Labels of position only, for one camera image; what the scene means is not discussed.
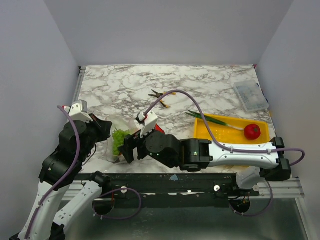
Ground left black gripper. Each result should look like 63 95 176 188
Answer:
78 112 113 162

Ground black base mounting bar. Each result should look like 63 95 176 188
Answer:
97 173 259 209

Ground red toy tomato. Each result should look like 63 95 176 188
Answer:
243 124 261 141

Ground green onion toy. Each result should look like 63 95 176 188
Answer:
185 110 244 131

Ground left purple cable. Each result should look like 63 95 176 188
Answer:
24 104 142 240

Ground yellow plastic tray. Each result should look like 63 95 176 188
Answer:
205 113 270 145

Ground clear zip top bag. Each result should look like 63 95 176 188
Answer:
104 115 138 165

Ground yellow handled pliers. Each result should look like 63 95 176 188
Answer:
148 90 170 109

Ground green toy grapes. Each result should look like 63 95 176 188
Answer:
112 128 130 156

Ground red black utility knife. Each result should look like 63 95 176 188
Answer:
155 124 165 134

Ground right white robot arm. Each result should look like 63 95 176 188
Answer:
118 130 292 196

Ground clear plastic screw box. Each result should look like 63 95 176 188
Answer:
233 80 269 113

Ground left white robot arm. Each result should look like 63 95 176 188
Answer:
11 113 112 240

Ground purple cable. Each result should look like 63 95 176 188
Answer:
143 89 306 217
24 104 142 240

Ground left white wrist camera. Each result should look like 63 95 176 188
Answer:
62 100 93 123

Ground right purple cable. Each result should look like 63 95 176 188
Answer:
143 89 306 217

